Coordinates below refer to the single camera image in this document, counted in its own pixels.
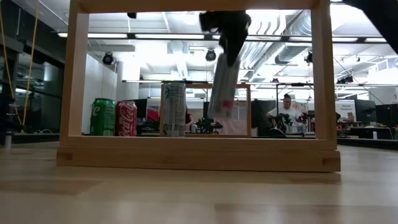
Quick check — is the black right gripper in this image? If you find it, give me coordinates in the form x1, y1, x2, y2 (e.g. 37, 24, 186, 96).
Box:
198, 11, 252, 68

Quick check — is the wooden slatted shelf rack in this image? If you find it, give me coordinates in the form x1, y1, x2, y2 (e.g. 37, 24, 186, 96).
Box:
56, 0, 341, 173

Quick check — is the green soda can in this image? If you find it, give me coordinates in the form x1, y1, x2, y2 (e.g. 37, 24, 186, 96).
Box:
90, 98, 117, 137

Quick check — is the black cloth panel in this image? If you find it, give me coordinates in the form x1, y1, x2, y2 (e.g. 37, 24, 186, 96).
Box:
251, 99, 277, 137

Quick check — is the standing person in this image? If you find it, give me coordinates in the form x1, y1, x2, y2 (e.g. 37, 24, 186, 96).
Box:
266, 93, 302, 135

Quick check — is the seated person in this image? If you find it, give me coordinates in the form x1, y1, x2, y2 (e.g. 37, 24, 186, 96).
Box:
185, 107, 195, 125

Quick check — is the red panel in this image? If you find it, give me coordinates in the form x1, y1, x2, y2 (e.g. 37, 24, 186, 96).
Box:
147, 105, 161, 122

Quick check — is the black monitor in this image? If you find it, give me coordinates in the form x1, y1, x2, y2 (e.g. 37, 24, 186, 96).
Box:
136, 98, 148, 119
375, 104, 398, 128
354, 99, 377, 124

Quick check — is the white sign board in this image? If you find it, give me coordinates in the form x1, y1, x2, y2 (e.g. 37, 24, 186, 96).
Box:
335, 100, 357, 123

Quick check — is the red Coca-Cola can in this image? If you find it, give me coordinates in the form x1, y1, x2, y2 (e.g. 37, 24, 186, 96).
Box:
115, 100, 138, 138

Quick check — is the silver ventilation duct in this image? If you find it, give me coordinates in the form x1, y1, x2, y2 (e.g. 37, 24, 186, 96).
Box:
275, 43, 312, 65

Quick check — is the long ceiling light rail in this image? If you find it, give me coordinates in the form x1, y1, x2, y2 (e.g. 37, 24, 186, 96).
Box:
57, 30, 398, 44

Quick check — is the yellow cable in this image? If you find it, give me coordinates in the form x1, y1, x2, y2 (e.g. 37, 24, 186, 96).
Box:
0, 6, 23, 127
20, 0, 40, 134

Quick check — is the black aluminium table frame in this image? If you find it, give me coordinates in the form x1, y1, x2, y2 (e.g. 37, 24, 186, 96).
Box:
0, 132, 398, 151

